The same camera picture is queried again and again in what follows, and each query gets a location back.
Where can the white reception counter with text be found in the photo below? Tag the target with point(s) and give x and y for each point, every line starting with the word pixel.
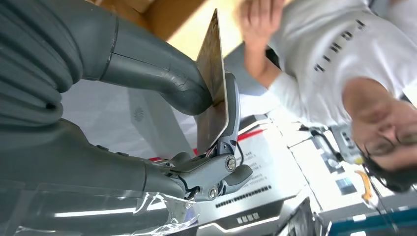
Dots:
pixel 260 182

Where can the red barrier belt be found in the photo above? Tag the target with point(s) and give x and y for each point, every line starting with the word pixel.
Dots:
pixel 251 135

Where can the person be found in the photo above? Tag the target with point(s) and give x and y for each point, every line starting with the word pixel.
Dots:
pixel 325 65

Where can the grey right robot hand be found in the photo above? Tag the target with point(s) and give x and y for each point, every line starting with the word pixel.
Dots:
pixel 81 169

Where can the light wooden desk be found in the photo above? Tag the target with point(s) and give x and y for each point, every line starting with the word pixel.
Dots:
pixel 192 35

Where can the silver kiosk stand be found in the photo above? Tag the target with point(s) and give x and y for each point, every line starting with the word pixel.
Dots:
pixel 153 130

